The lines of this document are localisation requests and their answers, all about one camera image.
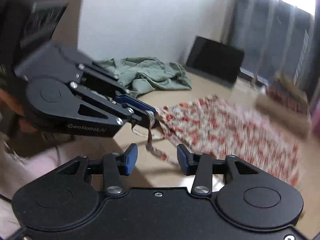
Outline steel window railing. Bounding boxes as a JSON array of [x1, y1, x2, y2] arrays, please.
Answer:
[[228, 0, 316, 85]]

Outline black tablet with cover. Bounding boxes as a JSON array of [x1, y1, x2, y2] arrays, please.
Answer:
[[185, 36, 245, 86]]

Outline stack of folded clothes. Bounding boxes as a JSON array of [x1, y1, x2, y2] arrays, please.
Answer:
[[255, 72, 311, 138]]

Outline green patterned garment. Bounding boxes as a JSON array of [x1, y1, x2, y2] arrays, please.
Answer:
[[98, 57, 192, 98]]

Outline white knit sleeve forearm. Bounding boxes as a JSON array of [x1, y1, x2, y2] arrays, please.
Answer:
[[1, 140, 75, 239]]

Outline red floral white dress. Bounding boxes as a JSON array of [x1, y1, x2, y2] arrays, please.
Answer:
[[138, 92, 304, 190]]

